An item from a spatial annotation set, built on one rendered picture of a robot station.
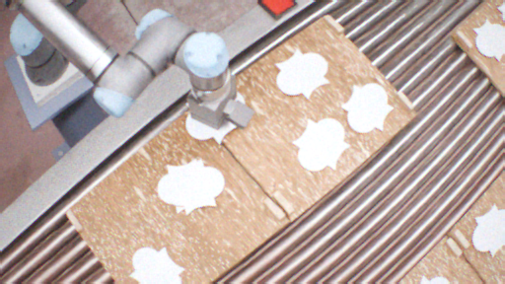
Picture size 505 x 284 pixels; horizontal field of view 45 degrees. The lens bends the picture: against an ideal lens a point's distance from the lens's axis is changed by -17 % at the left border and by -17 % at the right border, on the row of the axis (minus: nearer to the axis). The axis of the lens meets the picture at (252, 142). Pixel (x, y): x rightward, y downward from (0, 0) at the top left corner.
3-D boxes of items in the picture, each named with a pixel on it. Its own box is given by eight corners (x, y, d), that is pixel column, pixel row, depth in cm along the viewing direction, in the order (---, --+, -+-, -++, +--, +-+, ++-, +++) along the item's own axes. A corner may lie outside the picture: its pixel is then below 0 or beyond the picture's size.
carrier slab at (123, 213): (66, 213, 159) (64, 211, 158) (190, 110, 168) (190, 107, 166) (152, 324, 150) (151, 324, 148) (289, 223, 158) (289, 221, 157)
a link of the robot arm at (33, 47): (13, 53, 166) (-2, 33, 153) (43, 17, 169) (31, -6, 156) (36, 75, 163) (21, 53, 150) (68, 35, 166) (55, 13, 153)
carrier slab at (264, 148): (194, 109, 168) (193, 106, 166) (324, 18, 176) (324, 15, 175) (291, 223, 158) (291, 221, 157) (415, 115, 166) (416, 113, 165)
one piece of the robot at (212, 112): (237, 117, 132) (240, 148, 147) (258, 77, 134) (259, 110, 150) (180, 92, 134) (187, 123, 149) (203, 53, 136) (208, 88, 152)
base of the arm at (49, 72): (19, 63, 176) (8, 49, 166) (55, 28, 178) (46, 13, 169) (40, 97, 172) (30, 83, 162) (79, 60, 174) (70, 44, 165)
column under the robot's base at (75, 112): (51, 152, 263) (-15, 59, 181) (124, 102, 269) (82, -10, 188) (94, 231, 252) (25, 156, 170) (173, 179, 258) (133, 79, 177)
